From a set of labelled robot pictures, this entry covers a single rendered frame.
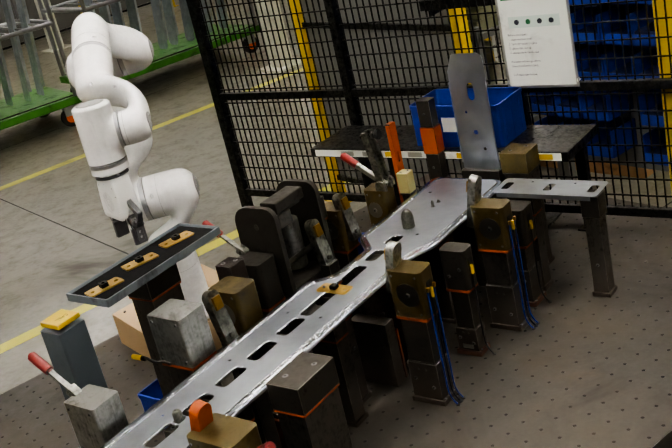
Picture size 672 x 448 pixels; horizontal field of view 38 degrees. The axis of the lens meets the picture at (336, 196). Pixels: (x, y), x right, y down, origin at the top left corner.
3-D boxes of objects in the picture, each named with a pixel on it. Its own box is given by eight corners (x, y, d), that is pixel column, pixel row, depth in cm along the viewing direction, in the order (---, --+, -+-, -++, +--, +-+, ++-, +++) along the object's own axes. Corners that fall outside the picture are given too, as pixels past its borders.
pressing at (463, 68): (499, 169, 272) (480, 52, 260) (463, 168, 279) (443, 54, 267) (500, 168, 273) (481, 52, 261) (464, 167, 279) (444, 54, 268)
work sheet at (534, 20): (579, 86, 279) (565, -20, 268) (508, 88, 292) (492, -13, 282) (582, 84, 280) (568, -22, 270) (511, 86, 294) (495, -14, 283)
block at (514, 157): (543, 271, 274) (525, 153, 262) (517, 269, 279) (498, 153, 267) (554, 259, 280) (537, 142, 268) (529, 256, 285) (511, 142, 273)
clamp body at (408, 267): (456, 411, 221) (429, 276, 209) (412, 402, 228) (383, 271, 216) (469, 395, 226) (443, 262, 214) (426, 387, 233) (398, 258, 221)
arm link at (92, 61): (144, 59, 232) (158, 147, 212) (79, 75, 231) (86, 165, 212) (134, 30, 225) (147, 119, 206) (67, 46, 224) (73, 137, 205)
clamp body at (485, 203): (531, 335, 245) (511, 210, 233) (489, 329, 252) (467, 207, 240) (542, 322, 250) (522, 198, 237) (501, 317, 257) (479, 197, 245)
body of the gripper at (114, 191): (85, 171, 216) (100, 217, 220) (105, 178, 208) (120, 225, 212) (115, 159, 220) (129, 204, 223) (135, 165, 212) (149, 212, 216)
